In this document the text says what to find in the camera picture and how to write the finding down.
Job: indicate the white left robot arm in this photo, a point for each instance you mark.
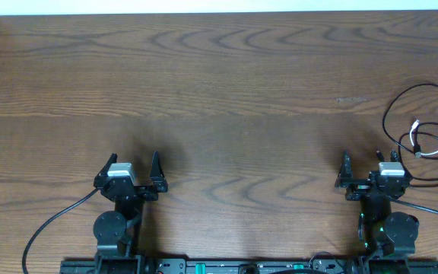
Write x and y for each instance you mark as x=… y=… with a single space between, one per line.
x=117 y=231

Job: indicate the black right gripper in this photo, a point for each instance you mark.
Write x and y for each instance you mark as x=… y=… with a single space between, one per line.
x=359 y=187

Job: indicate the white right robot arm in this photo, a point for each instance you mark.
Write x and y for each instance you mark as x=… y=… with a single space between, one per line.
x=389 y=237

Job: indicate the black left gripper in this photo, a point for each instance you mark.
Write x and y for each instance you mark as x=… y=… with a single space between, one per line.
x=143 y=187

